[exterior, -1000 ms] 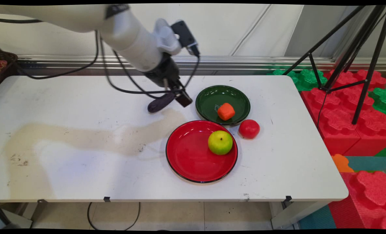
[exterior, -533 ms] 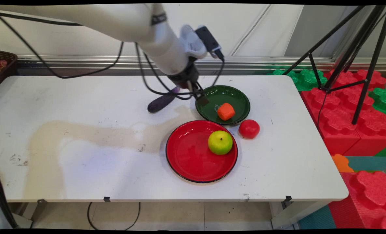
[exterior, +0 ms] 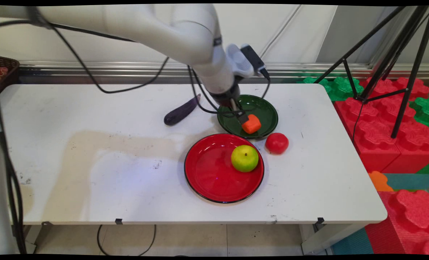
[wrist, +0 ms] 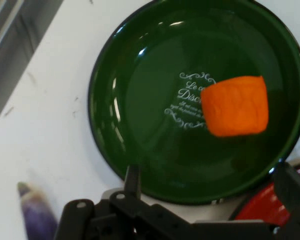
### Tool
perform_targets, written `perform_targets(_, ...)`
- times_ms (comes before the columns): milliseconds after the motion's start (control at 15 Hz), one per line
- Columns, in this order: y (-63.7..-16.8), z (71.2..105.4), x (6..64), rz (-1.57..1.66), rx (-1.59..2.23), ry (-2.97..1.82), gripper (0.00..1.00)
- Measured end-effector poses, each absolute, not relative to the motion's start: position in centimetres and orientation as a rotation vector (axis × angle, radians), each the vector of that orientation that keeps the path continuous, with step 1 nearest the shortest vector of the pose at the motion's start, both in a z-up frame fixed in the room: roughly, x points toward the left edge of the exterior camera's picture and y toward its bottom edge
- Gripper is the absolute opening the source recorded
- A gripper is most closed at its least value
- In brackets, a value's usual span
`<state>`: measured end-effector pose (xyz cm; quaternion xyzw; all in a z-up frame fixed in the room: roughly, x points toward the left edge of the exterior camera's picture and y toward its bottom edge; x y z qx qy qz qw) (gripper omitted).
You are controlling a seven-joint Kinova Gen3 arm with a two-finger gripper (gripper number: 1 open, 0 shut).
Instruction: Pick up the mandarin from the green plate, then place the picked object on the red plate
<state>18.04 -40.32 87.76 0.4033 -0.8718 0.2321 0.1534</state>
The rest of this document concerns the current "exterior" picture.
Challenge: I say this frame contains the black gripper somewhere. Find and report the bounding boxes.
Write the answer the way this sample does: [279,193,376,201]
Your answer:
[214,83,250,125]

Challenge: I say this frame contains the dark brown wicker basket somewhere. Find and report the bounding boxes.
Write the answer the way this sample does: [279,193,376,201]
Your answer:
[0,55,20,97]

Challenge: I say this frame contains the long black arm cable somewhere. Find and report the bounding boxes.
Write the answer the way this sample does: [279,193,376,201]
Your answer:
[0,20,170,94]

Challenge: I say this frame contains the purple toy eggplant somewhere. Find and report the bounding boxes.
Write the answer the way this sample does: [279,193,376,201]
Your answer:
[163,94,202,126]

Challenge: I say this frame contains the orange foam piece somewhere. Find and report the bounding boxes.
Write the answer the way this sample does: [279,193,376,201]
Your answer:
[368,171,394,192]

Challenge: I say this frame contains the red plate with black rim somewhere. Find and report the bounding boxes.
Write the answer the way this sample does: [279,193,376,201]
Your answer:
[184,133,265,204]

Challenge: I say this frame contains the red toy tomato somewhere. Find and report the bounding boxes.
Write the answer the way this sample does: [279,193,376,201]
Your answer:
[265,133,289,155]

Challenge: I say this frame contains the black tripod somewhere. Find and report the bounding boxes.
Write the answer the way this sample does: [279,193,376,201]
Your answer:
[313,5,429,139]

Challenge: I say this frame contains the dark green plate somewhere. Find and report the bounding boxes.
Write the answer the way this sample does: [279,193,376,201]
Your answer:
[217,95,279,140]

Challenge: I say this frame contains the white table leg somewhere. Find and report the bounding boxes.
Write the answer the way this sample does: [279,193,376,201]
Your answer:
[300,223,367,255]

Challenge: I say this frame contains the black floor cable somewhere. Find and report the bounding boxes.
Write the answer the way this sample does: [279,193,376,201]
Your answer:
[97,224,156,256]

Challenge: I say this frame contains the green foam block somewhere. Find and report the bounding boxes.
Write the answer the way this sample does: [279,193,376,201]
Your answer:
[409,96,429,135]
[303,76,365,102]

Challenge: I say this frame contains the grey table leg bracket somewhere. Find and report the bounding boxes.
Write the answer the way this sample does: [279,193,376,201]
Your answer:
[23,221,53,254]

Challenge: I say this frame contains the black camera cable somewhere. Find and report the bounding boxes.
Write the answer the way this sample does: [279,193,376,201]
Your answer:
[232,73,271,116]

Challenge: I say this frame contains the orange toy carrot piece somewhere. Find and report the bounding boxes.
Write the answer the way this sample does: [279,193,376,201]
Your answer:
[241,114,262,135]

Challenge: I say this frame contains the thin black tripod cable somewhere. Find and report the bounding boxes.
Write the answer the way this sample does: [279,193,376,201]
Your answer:
[352,102,365,143]

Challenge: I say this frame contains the green toy apple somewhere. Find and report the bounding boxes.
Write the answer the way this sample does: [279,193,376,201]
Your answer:
[231,145,259,173]

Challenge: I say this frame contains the black looped gripper cable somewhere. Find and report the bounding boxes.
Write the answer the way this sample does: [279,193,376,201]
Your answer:
[187,65,244,117]

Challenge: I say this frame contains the black strap on arm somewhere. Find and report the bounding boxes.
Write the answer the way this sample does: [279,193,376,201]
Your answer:
[27,5,52,29]

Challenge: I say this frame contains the teal foam mat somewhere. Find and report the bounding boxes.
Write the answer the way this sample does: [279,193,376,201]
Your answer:
[331,227,374,255]
[383,173,429,191]

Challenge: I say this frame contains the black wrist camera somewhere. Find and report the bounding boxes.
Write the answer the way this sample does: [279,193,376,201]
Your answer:
[240,44,271,81]

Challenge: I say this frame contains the metal window rail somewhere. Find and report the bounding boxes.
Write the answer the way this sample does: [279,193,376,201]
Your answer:
[18,61,429,81]

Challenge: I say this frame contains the large red foam block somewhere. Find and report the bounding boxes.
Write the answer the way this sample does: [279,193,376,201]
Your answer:
[334,97,429,174]

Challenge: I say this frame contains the black cable bundle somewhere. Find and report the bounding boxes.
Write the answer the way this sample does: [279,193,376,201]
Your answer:
[0,99,27,254]

